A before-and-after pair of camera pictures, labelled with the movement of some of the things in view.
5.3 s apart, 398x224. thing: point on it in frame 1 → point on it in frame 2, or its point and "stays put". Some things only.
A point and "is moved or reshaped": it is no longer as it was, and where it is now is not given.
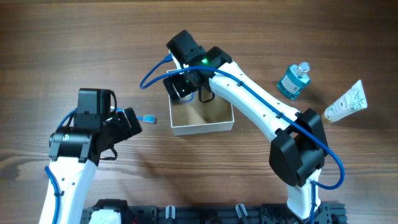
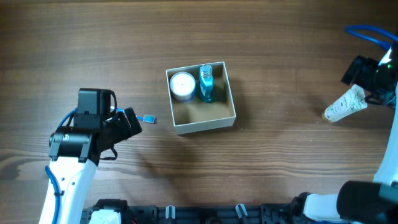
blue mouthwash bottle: x=295 y=78 is moved or reshaped
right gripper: x=175 y=88 → x=359 y=73
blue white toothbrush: x=147 y=118 stays put
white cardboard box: x=191 y=116 stays put
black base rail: x=266 y=213 stays put
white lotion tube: x=354 y=101 stays put
